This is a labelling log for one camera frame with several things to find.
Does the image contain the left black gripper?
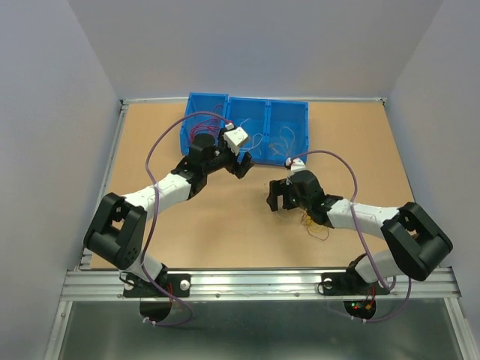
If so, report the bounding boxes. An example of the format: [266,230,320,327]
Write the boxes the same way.
[203,128,255,179]

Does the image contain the yellow wire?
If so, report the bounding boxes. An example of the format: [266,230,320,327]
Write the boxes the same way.
[268,125,301,157]

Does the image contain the dark red wire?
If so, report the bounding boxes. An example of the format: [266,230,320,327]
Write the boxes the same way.
[189,104,225,140]

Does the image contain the wire bundle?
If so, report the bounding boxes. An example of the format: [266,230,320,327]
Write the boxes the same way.
[275,209,331,242]

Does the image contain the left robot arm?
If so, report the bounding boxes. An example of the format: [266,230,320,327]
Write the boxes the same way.
[83,125,253,296]

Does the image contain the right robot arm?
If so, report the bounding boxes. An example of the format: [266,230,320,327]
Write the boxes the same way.
[266,170,453,293]

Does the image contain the middle blue bin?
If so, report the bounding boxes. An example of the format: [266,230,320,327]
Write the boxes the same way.
[226,97,269,164]

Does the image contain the blue bin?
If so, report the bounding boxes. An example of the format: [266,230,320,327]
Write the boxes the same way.
[179,92,229,155]
[226,97,269,164]
[265,100,309,167]

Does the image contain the right blue bin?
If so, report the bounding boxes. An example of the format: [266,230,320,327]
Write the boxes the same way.
[265,100,309,167]

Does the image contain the left blue bin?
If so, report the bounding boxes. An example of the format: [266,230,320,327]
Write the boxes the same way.
[179,92,229,155]

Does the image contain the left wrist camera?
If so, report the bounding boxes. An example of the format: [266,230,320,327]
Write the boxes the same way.
[223,127,250,155]

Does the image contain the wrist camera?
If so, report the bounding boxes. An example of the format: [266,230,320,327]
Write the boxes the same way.
[285,157,307,175]
[223,127,250,155]

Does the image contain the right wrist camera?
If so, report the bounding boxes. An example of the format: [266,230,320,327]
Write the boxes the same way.
[285,157,307,175]

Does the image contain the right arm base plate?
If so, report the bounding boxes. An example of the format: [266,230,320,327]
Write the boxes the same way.
[316,272,389,296]

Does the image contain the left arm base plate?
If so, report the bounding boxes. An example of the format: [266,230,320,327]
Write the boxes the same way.
[119,271,191,299]

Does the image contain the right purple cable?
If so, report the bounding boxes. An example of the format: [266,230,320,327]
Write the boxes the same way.
[290,149,413,323]

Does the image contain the purple cable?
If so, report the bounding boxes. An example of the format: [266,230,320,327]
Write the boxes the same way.
[140,111,236,326]
[290,149,413,323]

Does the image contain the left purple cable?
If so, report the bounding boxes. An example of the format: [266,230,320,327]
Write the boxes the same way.
[140,111,236,326]

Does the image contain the aluminium front rail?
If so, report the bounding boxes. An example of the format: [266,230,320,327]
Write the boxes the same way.
[60,268,461,302]

